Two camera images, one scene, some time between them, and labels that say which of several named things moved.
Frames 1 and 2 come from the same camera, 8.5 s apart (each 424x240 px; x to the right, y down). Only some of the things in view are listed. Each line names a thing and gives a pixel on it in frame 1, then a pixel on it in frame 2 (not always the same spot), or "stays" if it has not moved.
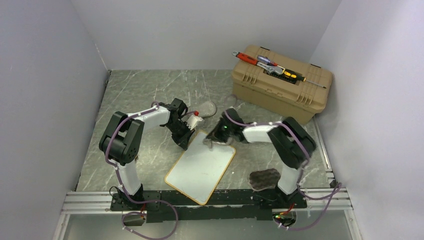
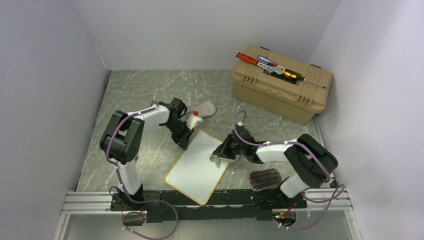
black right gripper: [215, 135] → [223, 151]
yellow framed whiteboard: [199, 170] stays
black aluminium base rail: [182, 206] stays
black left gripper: [183, 141] stays
